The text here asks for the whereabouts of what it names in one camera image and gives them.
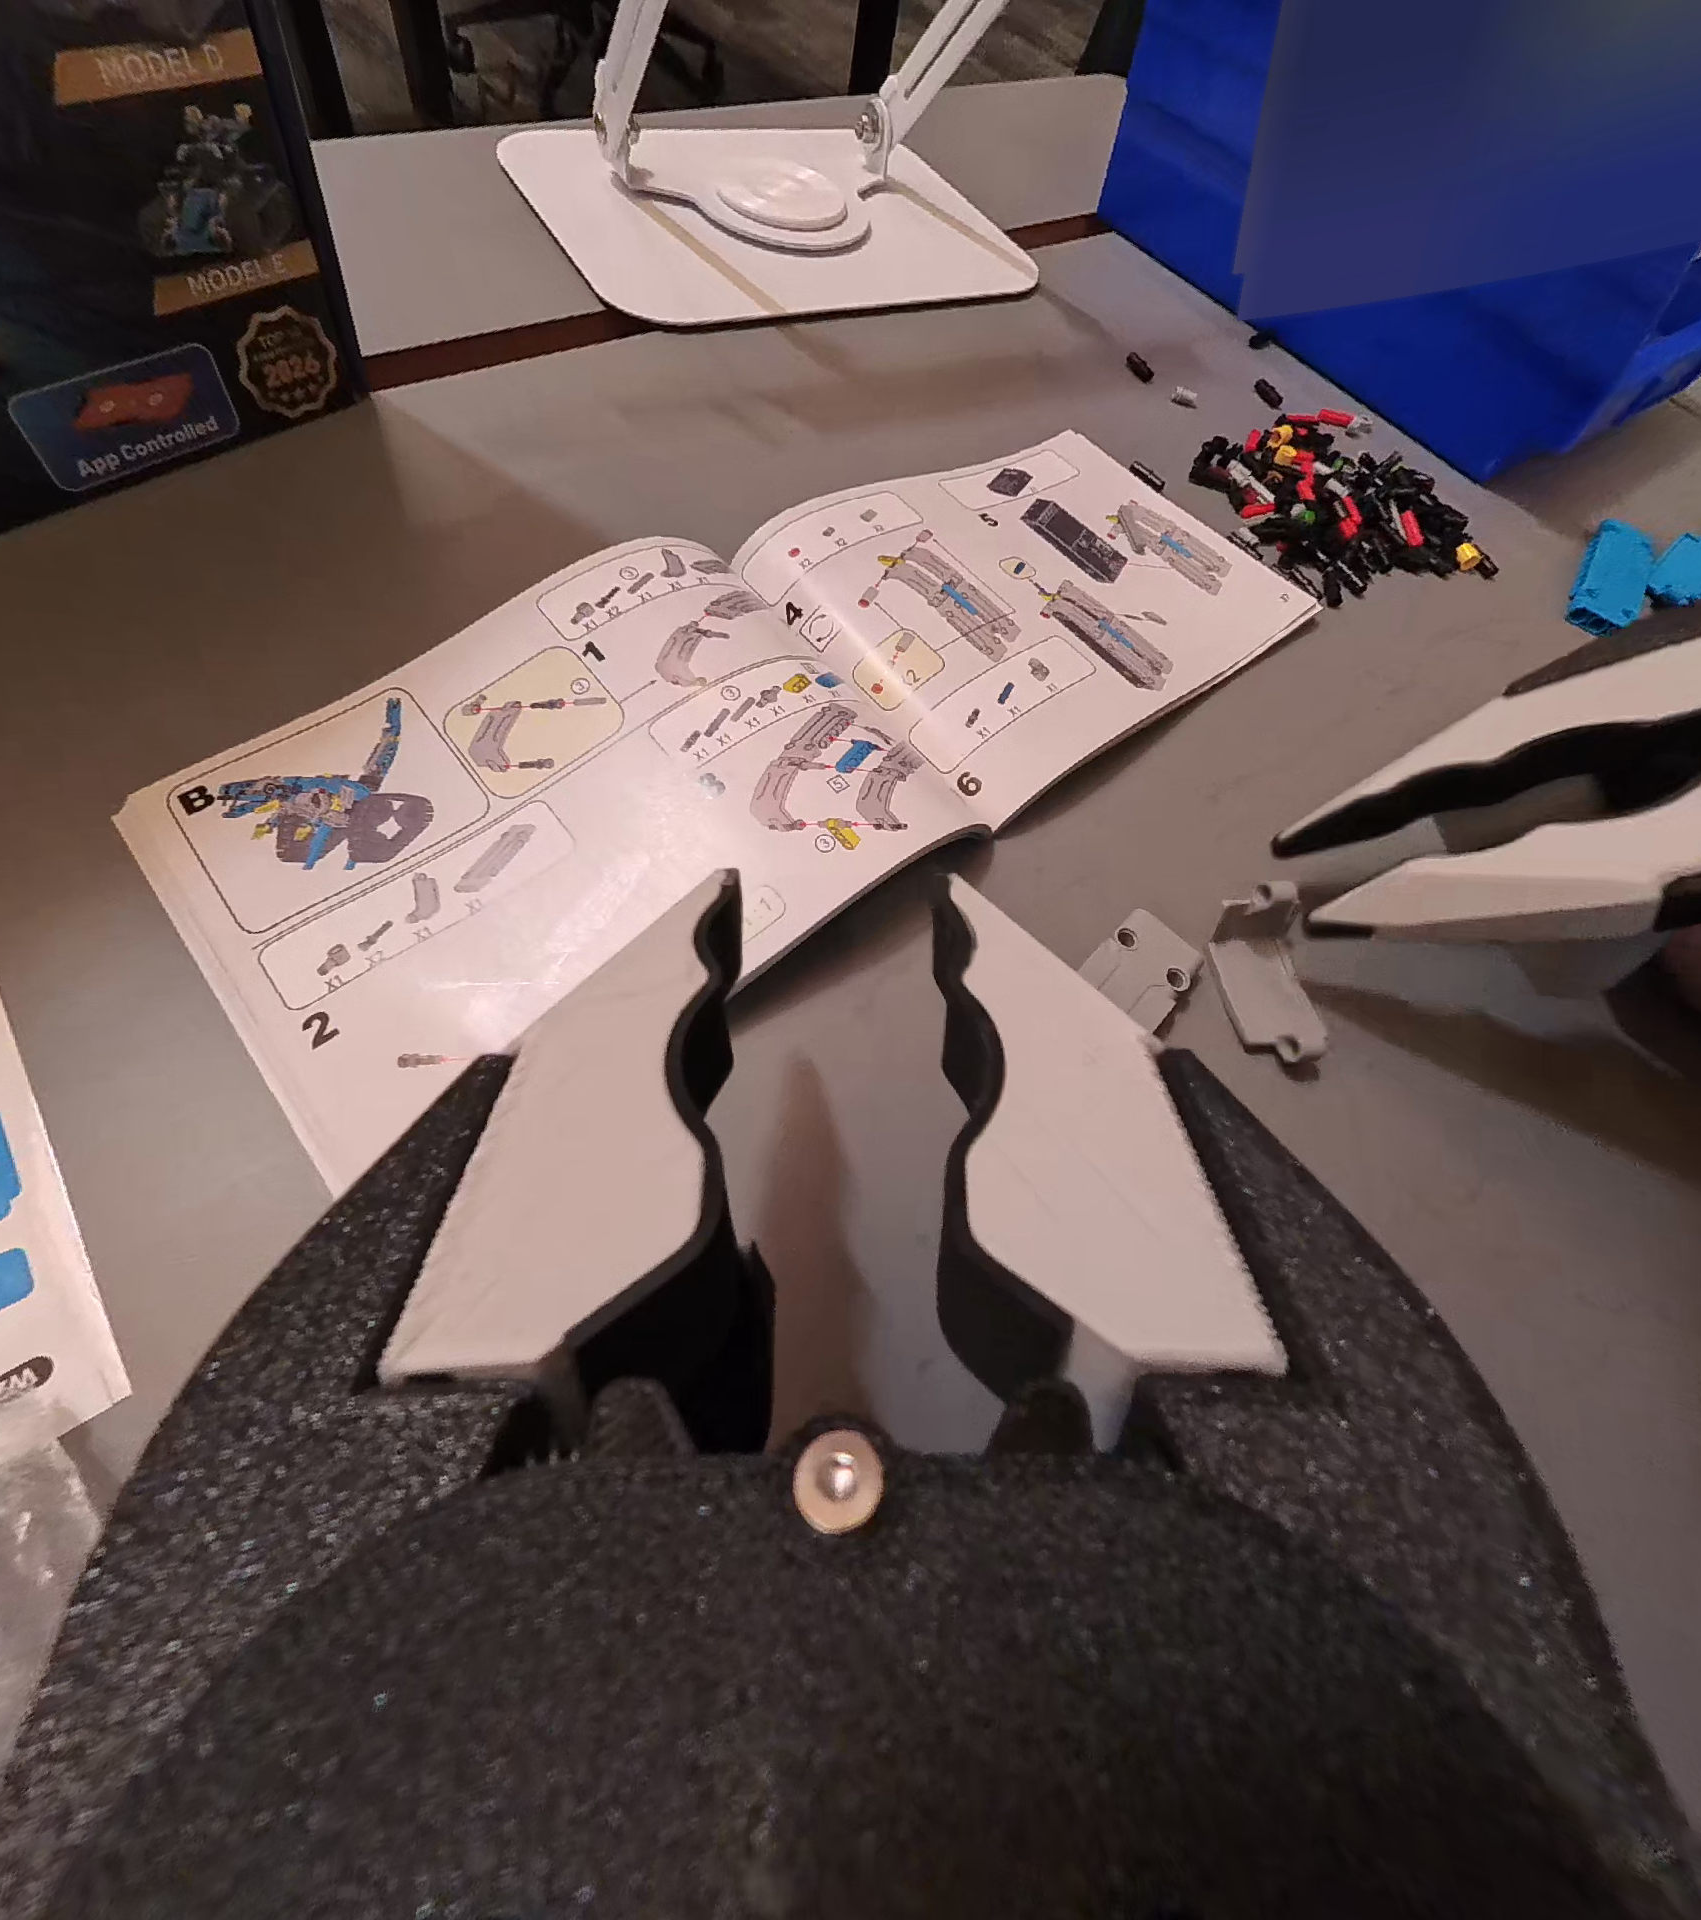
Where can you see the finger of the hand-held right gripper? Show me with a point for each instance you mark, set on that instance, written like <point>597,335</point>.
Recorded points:
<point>1571,879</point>
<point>1585,697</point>

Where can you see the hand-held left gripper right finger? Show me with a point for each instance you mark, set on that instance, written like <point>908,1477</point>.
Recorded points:
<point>1106,1199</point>

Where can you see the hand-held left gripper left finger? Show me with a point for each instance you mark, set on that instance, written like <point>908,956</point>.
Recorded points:
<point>550,1187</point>

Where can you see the grey toy bracket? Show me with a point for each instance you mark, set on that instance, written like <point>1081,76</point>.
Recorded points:
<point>1264,984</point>

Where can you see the pile of small toy pegs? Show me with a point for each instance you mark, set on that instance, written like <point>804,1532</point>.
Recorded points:
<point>1346,502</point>

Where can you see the white instruction booklet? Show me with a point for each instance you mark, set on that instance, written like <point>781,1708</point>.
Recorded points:
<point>609,841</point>

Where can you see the blue plastic bin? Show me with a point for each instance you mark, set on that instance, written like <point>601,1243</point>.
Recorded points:
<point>1163,225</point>

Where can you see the grey desk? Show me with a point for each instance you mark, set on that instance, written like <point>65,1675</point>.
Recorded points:
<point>1465,1276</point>

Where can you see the white desk stand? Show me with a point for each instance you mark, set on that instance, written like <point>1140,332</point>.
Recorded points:
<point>671,257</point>

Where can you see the grey toy plate with holes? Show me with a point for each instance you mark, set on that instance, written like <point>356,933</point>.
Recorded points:
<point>1143,970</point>

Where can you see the dark blue toy box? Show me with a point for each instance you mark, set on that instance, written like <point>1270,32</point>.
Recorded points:
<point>70,225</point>

